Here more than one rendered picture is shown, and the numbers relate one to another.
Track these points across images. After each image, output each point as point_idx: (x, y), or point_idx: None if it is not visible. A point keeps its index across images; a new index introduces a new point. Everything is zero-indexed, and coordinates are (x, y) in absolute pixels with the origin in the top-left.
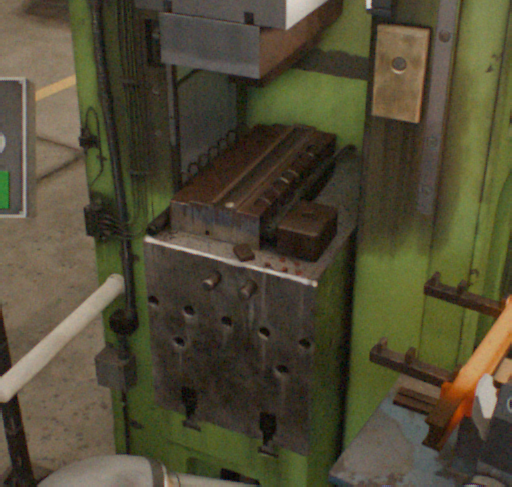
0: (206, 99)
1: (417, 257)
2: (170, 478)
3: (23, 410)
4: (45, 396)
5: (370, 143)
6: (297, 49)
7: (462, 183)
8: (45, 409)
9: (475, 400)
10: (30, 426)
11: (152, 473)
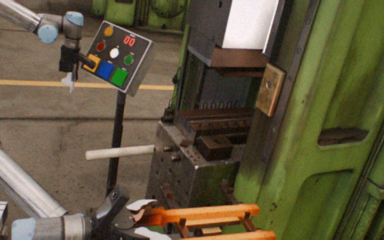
0: (225, 83)
1: (256, 185)
2: None
3: (134, 191)
4: (146, 191)
5: (254, 120)
6: (257, 71)
7: (280, 155)
8: (141, 195)
9: (132, 200)
10: (131, 197)
11: None
